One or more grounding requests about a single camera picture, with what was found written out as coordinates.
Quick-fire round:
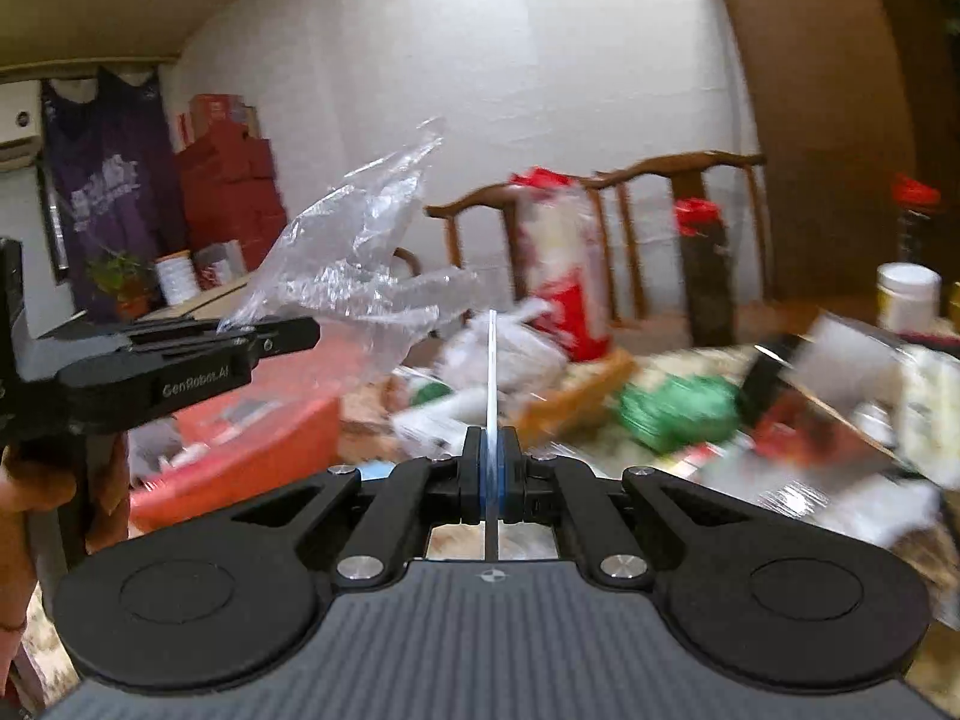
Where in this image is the green plastic wrapper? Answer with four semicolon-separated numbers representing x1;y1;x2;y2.
613;377;741;456

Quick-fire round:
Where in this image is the white jar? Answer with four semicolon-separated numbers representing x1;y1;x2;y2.
876;261;944;336

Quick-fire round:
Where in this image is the brown wooden cabinet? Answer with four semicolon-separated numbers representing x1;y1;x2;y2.
703;0;960;302

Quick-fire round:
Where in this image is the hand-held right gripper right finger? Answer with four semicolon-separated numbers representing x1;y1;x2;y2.
497;426;815;587

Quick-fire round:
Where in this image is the red and white box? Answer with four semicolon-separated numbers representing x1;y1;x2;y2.
190;238;250;291

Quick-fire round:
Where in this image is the orange plastic basin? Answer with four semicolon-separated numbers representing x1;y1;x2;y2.
129;382;344;535

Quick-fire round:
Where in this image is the dark jar red lid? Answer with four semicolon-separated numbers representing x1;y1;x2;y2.
891;175;944;265

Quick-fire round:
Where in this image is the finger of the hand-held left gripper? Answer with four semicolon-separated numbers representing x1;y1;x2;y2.
39;317;250;347
124;315;322;367

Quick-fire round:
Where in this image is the white crumpled plastic bag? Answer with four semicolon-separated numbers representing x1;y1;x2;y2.
433;298;569;407

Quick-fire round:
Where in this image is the floral cloth desktop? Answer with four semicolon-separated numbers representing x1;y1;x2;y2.
127;300;960;631

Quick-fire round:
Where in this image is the purple hanging jersey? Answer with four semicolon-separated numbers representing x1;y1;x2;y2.
40;66;190;295

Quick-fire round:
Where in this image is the black packet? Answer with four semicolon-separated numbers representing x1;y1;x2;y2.
737;332;809;430

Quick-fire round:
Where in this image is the person's left forearm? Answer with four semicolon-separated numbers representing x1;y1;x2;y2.
0;514;44;661

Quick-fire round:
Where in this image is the small potted plant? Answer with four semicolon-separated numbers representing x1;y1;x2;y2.
85;250;156;321

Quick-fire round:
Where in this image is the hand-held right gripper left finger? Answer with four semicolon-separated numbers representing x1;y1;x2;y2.
166;426;488;587

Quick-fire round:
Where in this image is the clear plastic bottle red cap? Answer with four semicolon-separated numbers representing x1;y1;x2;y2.
508;167;614;362

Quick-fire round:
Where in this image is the clear plastic bag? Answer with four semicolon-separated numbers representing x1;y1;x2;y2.
216;116;486;377

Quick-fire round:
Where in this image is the person's left hand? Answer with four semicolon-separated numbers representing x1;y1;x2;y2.
0;430;131;554

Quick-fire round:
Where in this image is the stack of red boxes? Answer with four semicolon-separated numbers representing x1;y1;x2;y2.
175;92;291;265

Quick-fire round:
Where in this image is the dark bottle red cap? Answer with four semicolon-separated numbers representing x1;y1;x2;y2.
673;197;737;347

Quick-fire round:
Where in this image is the white canister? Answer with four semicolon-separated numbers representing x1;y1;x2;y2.
152;250;201;308

